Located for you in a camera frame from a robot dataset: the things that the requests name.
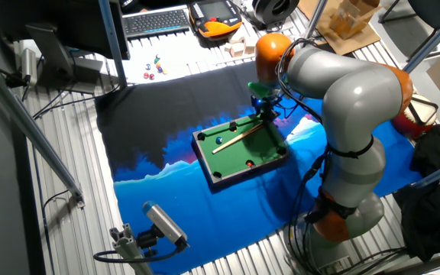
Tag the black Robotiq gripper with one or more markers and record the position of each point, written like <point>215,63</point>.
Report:
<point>263,105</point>

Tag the wooden pool cue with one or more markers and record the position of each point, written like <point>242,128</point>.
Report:
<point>238,138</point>

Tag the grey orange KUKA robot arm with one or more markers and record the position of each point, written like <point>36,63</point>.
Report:
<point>357,99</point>

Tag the mini green pool table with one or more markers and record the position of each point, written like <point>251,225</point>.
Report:
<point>243,156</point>

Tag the medium wooden cube block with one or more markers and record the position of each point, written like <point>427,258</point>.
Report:
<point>237,49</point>

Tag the large wooden cube block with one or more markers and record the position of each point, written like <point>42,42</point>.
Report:
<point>250,45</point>

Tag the small wooden block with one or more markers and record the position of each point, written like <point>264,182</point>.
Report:
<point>237,37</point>
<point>227,47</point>

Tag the black round fan housing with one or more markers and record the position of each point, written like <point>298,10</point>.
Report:
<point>275,10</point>

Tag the brown cardboard sheet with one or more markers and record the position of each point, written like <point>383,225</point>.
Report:
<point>353,45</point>

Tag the orange black teach pendant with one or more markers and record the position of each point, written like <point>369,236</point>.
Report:
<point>216,17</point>

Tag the blue black printed cloth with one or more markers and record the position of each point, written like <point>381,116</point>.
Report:
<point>204,214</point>

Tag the light wooden box stack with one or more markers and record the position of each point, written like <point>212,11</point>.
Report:
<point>351,19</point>

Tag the black keyboard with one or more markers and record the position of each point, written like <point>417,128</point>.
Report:
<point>155,22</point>

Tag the black fabric bag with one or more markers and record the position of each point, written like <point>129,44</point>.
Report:
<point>434,214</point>

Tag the short aluminium profile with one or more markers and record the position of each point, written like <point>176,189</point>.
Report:
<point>128,248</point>

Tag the black office chair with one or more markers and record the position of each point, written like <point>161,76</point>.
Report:
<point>434,11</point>

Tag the black computer monitor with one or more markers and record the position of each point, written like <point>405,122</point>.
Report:
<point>71,23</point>

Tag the grey monitor stand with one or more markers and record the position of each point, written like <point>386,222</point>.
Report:
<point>52,49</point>

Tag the silver metal cylinder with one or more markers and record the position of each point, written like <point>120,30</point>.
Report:
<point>29,66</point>

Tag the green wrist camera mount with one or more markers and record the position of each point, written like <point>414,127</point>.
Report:
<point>260,89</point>

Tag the grey camera with blue end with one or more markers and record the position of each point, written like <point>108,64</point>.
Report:
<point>164,223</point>

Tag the black camera ball mount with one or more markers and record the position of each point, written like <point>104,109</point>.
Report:
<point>147,240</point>

